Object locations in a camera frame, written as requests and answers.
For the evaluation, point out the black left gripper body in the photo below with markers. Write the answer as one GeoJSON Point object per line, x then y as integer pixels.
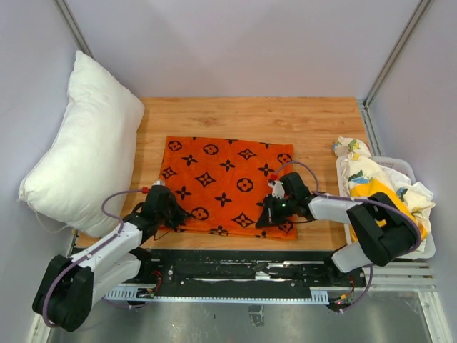
{"type": "Point", "coordinates": [166, 216]}

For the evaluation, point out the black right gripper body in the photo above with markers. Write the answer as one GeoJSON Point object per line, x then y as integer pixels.
{"type": "Point", "coordinates": [283, 208]}

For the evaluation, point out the orange patterned pillowcase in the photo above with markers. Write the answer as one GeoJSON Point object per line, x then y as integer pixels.
{"type": "Point", "coordinates": [221, 183]}

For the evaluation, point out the white pillow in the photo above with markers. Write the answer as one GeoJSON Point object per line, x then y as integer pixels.
{"type": "Point", "coordinates": [92, 156]}

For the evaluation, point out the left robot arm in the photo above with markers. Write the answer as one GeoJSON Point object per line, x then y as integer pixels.
{"type": "Point", "coordinates": [71, 286]}

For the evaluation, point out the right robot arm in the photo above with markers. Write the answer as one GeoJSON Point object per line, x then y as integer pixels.
{"type": "Point", "coordinates": [383, 231]}

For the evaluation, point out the white cartoon print cloth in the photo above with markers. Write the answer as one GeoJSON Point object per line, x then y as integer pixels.
{"type": "Point", "coordinates": [359, 166]}

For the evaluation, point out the yellow cloth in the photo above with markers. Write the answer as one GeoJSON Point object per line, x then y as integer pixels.
{"type": "Point", "coordinates": [411, 200]}

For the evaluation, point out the white plastic laundry basket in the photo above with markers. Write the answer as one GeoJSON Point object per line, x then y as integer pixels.
{"type": "Point", "coordinates": [405, 168]}

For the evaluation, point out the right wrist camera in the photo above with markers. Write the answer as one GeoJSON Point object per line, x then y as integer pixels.
{"type": "Point", "coordinates": [277, 187]}

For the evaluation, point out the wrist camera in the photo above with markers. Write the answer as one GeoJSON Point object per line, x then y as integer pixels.
{"type": "Point", "coordinates": [159, 183]}
{"type": "Point", "coordinates": [277, 187]}

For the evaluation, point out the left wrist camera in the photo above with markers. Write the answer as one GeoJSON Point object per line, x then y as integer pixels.
{"type": "Point", "coordinates": [159, 183]}

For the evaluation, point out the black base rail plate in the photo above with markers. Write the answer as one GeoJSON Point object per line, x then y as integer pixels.
{"type": "Point", "coordinates": [245, 272]}

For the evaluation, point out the grey slotted cable duct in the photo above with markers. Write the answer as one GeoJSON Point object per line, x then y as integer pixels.
{"type": "Point", "coordinates": [139, 294]}

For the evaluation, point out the left aluminium frame post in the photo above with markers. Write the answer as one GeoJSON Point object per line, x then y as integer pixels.
{"type": "Point", "coordinates": [71, 24]}

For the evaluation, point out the aluminium frame post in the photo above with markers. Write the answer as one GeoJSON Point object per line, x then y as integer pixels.
{"type": "Point", "coordinates": [411, 26]}
{"type": "Point", "coordinates": [71, 24]}

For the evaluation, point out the right aluminium frame post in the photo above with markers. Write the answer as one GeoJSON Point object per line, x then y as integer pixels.
{"type": "Point", "coordinates": [411, 26]}

